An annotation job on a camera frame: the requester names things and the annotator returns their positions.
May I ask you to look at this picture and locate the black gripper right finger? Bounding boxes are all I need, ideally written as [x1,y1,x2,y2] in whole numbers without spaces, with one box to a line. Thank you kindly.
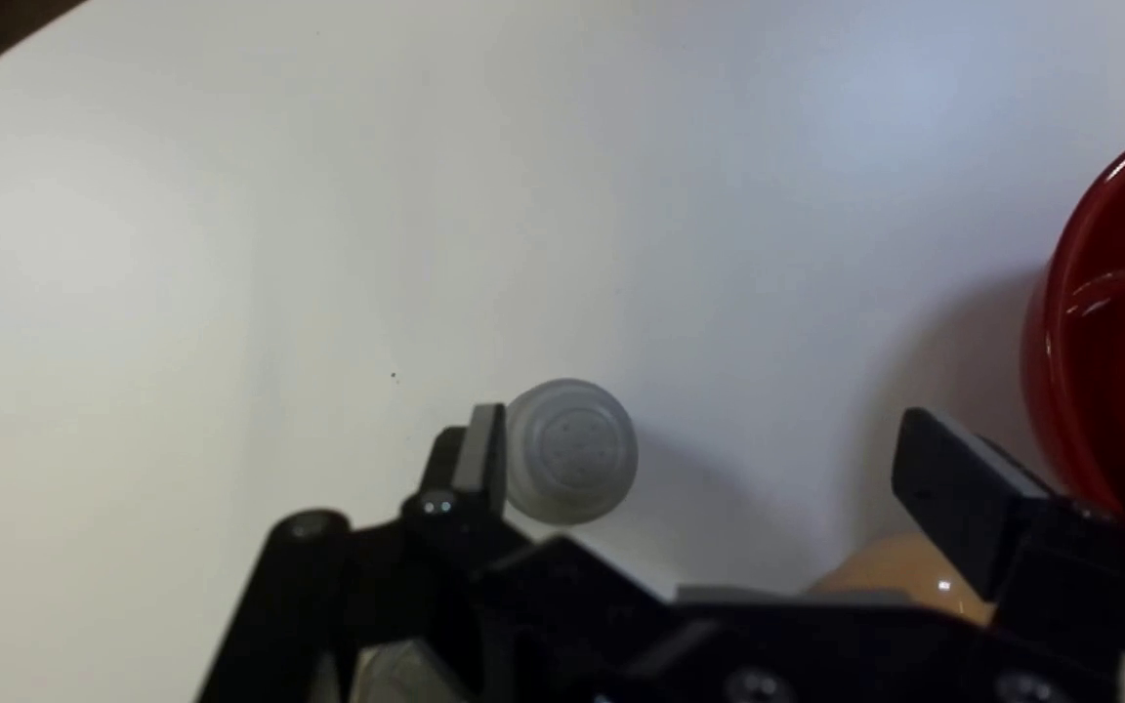
[890,406,1125,667]

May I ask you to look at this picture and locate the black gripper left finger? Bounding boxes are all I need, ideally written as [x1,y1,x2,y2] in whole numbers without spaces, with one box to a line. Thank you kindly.
[399,397,555,589]

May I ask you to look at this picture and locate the grey salt cellar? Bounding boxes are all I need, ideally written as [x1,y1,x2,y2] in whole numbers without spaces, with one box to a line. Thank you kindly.
[499,376,645,526]

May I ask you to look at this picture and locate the red bowl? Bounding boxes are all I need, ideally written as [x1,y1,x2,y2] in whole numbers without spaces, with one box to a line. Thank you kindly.
[1020,115,1125,550]

